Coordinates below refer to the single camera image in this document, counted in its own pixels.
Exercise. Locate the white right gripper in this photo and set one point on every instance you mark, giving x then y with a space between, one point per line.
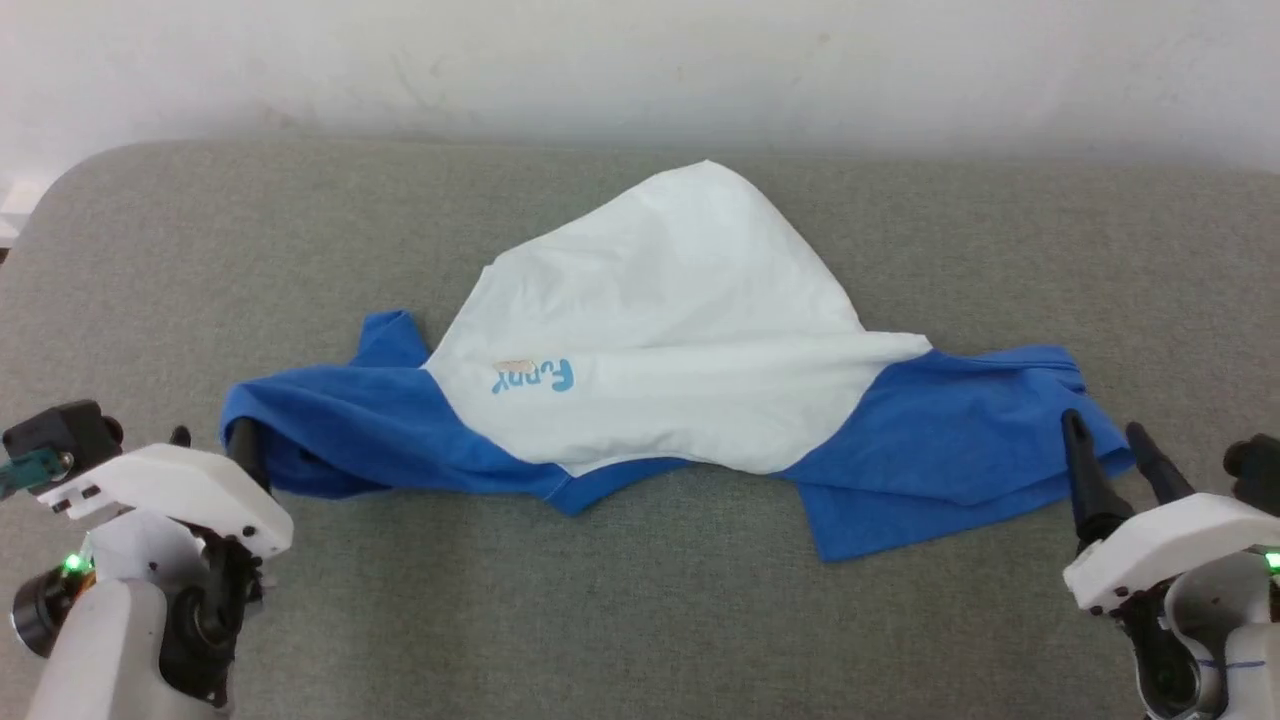
1170 545

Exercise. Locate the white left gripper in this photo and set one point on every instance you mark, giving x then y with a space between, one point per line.
170 485

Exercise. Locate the blue and white T-shirt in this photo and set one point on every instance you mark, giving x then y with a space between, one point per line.
660 340

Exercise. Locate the grey fabric sofa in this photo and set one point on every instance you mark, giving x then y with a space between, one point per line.
640 620

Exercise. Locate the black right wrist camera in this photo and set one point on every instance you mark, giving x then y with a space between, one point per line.
1258 470

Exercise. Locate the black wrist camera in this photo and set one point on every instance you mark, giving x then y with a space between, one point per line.
1258 470
65 432

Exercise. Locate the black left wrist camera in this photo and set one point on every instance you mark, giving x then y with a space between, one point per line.
65 432

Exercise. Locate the white wall skirting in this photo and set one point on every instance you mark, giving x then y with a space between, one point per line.
18 205

